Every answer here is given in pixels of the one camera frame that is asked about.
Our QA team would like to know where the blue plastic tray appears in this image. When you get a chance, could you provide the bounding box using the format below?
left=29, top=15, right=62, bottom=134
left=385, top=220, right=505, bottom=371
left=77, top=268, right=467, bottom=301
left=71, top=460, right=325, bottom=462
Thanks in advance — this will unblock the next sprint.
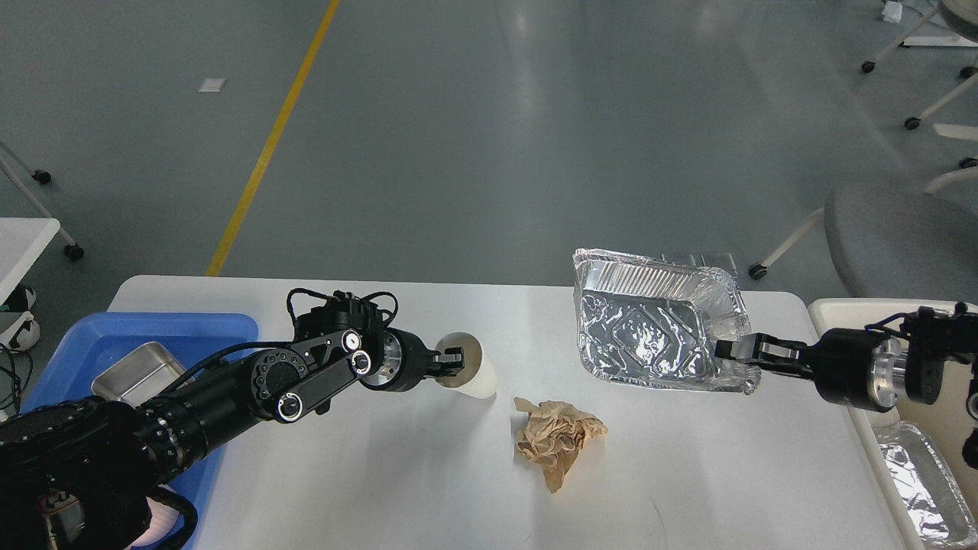
left=2, top=312, right=263, bottom=549

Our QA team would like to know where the pink ribbed mug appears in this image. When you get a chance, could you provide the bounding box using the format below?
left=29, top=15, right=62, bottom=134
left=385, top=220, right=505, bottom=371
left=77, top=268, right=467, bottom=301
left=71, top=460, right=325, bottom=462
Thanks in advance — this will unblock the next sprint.
left=132, top=498, right=180, bottom=548

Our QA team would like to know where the foil tray in bin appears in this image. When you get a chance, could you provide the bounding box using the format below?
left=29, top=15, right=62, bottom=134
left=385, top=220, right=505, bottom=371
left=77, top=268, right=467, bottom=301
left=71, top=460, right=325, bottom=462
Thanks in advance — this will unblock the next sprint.
left=873, top=422, right=977, bottom=549

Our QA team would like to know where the brown paper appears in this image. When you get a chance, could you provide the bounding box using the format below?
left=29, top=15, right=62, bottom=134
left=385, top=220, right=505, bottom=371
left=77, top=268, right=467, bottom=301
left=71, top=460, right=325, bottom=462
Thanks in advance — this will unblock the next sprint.
left=513, top=397, right=608, bottom=494

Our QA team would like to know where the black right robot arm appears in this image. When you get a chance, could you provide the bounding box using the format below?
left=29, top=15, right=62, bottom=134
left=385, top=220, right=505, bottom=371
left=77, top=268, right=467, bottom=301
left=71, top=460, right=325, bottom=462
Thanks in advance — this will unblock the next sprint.
left=713, top=302, right=977, bottom=420

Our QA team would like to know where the white paper cup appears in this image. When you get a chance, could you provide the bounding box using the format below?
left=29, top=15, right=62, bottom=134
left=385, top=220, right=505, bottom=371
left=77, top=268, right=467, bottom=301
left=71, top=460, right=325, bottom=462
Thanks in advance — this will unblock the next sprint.
left=436, top=333, right=498, bottom=400

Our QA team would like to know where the aluminium foil tray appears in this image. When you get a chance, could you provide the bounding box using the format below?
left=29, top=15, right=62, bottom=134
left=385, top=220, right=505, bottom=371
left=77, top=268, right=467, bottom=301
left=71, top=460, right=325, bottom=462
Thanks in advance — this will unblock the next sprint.
left=572, top=248, right=761, bottom=396

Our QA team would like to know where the white side table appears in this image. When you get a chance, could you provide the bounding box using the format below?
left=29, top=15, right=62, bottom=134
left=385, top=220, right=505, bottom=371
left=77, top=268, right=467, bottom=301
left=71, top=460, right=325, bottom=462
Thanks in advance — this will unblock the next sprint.
left=1, top=141, right=85, bottom=300

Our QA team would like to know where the black white sneaker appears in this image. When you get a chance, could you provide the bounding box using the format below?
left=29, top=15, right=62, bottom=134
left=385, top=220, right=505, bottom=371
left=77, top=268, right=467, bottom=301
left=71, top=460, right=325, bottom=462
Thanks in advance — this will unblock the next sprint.
left=1, top=284, right=40, bottom=351

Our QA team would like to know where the beige plastic bin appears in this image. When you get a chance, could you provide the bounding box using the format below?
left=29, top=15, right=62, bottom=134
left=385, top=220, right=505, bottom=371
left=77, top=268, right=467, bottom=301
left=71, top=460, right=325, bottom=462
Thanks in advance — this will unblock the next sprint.
left=808, top=297, right=977, bottom=549

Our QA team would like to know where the black cable on floor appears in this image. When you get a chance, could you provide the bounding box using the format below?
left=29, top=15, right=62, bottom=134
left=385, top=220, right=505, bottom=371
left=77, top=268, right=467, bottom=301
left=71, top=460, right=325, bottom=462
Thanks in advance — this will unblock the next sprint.
left=0, top=342, right=34, bottom=417

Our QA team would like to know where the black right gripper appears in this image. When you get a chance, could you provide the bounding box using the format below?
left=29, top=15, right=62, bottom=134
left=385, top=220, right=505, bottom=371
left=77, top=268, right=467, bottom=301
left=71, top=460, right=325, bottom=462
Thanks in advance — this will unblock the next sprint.
left=715, top=328, right=907, bottom=413

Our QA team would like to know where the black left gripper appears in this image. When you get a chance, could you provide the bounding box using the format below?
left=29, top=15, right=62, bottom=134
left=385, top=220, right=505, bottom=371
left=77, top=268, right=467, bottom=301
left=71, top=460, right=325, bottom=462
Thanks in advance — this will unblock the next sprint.
left=363, top=330, right=465, bottom=393

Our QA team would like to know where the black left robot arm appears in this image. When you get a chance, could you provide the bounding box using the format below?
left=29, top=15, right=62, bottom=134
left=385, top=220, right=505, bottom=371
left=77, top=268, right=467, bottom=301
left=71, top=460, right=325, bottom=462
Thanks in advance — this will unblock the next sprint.
left=2, top=291, right=469, bottom=549

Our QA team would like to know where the white chair base with casters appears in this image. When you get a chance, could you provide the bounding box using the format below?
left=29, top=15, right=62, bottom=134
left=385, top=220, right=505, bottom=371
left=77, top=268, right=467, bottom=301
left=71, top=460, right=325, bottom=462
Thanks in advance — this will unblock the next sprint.
left=860, top=0, right=978, bottom=170

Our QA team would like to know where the stainless steel tray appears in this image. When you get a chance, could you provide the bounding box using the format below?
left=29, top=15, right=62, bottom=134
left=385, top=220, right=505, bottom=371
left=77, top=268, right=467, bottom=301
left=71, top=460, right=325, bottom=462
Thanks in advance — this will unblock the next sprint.
left=90, top=341, right=186, bottom=407

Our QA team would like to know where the grey office chair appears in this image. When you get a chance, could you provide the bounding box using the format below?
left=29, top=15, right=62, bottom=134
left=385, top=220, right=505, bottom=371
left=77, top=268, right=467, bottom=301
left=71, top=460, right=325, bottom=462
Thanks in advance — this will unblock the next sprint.
left=747, top=183, right=977, bottom=304

